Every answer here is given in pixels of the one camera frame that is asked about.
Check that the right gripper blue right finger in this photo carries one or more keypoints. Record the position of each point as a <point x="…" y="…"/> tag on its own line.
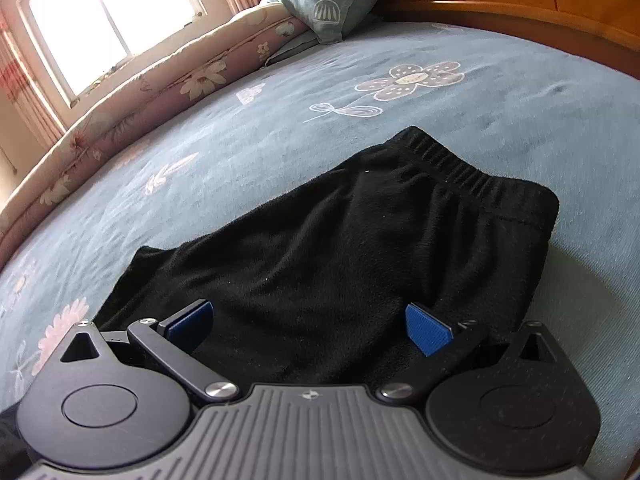
<point x="431" y="351"/>

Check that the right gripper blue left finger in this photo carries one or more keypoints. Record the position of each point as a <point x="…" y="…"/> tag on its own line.
<point x="170" y="343"/>

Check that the black knit pants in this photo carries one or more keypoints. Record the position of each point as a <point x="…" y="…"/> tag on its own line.
<point x="312" y="287"/>

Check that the light blue floral bedsheet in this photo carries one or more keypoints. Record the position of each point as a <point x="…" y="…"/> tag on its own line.
<point x="506" y="106"/>

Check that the pink curtain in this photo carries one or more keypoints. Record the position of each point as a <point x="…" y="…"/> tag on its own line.
<point x="23" y="91"/>

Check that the pink floral quilt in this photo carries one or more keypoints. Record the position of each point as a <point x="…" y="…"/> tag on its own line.
<point x="139" y="105"/>

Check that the bright window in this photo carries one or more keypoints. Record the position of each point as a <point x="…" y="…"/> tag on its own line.
<point x="82" y="42"/>

